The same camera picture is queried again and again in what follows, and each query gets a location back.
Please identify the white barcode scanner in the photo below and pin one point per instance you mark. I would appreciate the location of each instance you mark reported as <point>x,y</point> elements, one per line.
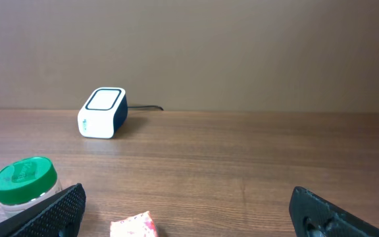
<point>103,113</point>

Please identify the small red white box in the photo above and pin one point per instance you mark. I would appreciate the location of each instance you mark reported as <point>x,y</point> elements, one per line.
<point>140,225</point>

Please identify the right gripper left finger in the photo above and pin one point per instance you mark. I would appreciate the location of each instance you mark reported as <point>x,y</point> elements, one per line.
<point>58,215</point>

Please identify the green lid plastic jar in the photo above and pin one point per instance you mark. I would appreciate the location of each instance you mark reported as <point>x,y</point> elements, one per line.
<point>27,182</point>

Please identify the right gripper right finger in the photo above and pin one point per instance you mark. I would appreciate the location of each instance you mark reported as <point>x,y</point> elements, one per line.
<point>313,216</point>

